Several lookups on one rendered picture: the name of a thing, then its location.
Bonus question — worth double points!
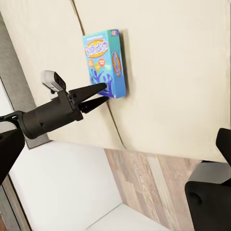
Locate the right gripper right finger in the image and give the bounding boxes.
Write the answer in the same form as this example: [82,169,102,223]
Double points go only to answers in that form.
[216,128,231,166]

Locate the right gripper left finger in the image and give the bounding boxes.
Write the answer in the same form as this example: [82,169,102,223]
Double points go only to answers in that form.
[0,128,25,186]

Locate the board game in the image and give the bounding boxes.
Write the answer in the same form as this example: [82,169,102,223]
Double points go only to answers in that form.
[83,29,127,99]

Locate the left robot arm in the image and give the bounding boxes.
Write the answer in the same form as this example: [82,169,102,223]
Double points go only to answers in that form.
[0,70,109,140]

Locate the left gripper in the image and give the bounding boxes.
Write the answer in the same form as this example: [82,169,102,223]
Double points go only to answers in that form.
[36,82,109,132]

